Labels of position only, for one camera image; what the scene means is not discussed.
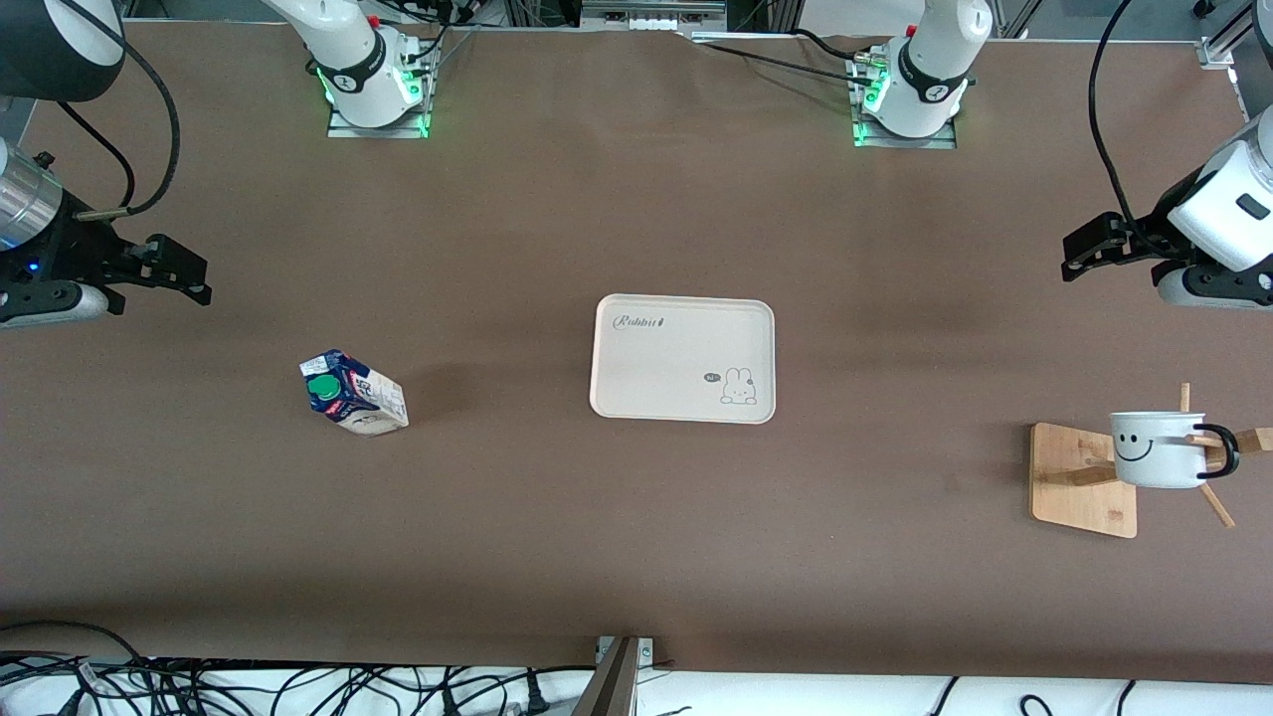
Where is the small metal edge bracket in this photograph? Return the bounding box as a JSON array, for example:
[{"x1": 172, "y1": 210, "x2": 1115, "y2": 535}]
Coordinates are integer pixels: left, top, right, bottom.
[{"x1": 595, "y1": 636, "x2": 656, "y2": 666}]

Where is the looped black cable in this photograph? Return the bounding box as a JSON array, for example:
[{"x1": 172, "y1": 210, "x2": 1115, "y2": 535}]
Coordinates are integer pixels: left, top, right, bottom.
[{"x1": 0, "y1": 621, "x2": 152, "y2": 716}]

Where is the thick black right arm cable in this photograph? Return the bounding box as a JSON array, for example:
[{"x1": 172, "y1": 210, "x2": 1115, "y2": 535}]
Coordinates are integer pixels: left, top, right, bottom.
[{"x1": 75, "y1": 0, "x2": 183, "y2": 221}]

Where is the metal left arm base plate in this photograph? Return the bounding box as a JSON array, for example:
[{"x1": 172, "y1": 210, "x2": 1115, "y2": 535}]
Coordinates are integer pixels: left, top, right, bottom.
[{"x1": 847, "y1": 55, "x2": 959, "y2": 151}]

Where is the white smiley mug black handle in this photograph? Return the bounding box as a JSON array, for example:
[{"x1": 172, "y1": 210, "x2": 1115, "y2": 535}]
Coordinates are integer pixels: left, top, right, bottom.
[{"x1": 1109, "y1": 411, "x2": 1240, "y2": 489}]

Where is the blue white milk carton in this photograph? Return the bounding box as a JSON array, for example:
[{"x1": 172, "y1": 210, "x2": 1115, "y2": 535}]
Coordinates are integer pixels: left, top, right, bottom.
[{"x1": 299, "y1": 349, "x2": 410, "y2": 439}]

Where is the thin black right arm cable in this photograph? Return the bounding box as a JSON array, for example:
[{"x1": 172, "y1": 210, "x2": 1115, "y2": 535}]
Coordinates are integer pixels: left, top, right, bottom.
[{"x1": 57, "y1": 101, "x2": 136, "y2": 212}]

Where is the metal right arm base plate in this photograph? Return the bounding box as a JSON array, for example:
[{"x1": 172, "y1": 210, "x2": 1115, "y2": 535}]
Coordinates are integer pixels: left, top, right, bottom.
[{"x1": 327, "y1": 40, "x2": 439, "y2": 139}]

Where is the wooden mug stand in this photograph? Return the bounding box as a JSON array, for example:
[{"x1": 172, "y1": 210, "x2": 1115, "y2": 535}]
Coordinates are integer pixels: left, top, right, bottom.
[{"x1": 1029, "y1": 383, "x2": 1273, "y2": 540}]

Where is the black base cable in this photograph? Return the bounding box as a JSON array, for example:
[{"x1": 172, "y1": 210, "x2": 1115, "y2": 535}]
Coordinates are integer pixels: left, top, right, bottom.
[{"x1": 686, "y1": 28, "x2": 891, "y2": 87}]

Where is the cream tray with rabbit print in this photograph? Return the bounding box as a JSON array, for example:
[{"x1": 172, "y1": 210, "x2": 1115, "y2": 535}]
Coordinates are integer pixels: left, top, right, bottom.
[{"x1": 590, "y1": 293, "x2": 776, "y2": 426}]

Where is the aluminium corner bracket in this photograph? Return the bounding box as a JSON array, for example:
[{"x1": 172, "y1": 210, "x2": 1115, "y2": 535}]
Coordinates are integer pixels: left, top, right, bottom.
[{"x1": 1197, "y1": 35, "x2": 1256, "y2": 72}]

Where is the dark camera mast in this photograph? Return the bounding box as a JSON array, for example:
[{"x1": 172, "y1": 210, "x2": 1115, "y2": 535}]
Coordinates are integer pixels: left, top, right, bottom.
[{"x1": 571, "y1": 636, "x2": 642, "y2": 716}]

